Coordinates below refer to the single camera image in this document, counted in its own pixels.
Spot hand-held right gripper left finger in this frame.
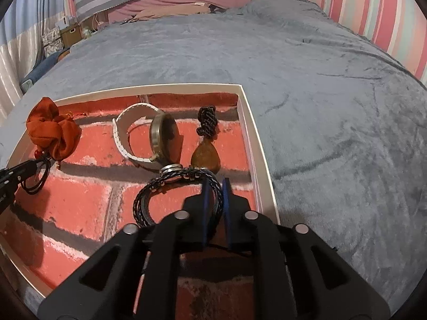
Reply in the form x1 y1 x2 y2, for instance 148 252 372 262
37 177 215 320

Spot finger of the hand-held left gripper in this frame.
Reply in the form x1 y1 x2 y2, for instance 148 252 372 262
0 159 39 212

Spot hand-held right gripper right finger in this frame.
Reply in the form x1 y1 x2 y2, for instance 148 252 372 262
222 178 391 320

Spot black hair tie red beads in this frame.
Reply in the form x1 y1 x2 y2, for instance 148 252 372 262
22 150 54 194

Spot amber pendant black knot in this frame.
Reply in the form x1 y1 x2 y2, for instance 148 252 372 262
191 106 221 174

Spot black braided leather bracelet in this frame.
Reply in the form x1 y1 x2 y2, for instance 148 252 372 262
133 163 223 227

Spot orange fabric scrunchie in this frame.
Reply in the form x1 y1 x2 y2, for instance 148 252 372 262
26 97 82 160

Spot brick print tray box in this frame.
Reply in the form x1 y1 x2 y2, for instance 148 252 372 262
0 83 281 299

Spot white strap wristwatch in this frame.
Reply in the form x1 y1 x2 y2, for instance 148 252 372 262
112 103 182 171

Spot blue folded cloth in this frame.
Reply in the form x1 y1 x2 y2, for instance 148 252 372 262
22 48 70 84

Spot grey plush blanket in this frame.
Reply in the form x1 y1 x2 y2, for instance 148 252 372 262
0 0 427 320

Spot blue and white curtain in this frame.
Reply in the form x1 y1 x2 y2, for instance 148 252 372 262
0 0 74 117

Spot patterned storage bag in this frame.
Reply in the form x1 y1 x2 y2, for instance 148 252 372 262
43 28 64 57

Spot brown cardboard box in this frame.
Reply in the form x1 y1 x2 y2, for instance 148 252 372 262
60 23 83 46

